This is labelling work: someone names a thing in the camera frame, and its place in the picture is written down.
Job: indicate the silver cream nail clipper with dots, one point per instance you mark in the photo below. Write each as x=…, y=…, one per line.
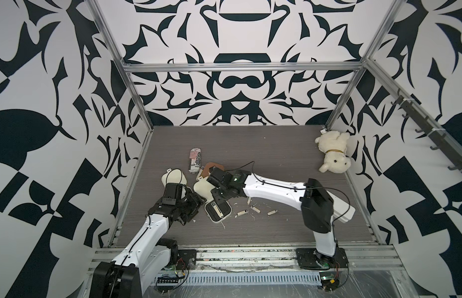
x=217, y=210

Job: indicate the cream nail kit case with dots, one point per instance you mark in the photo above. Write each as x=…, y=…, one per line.
x=174, y=176
x=203, y=188

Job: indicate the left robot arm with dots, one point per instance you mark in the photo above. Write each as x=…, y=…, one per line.
x=135, y=268

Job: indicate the brown nail kit case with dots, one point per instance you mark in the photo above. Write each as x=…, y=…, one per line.
x=208, y=167

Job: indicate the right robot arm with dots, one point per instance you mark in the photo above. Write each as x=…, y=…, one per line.
x=319, y=207

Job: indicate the white teddy bear plush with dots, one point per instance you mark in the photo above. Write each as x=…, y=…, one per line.
x=333, y=145

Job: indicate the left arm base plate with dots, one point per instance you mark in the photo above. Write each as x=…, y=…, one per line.
x=181, y=260

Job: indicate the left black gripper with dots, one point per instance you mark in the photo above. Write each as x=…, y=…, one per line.
x=195, y=202

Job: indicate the right circuit board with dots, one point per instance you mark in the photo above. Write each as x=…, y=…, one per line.
x=330, y=282

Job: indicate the wall hook rail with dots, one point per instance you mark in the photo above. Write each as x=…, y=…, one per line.
x=427, y=126

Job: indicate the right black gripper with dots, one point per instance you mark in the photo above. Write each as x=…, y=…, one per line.
x=217, y=198

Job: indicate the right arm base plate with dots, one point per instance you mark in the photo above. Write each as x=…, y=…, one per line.
x=311, y=259

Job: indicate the white box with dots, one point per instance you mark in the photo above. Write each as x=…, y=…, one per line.
x=343, y=210

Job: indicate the crushed flag print can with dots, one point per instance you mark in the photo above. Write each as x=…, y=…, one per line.
x=195, y=160

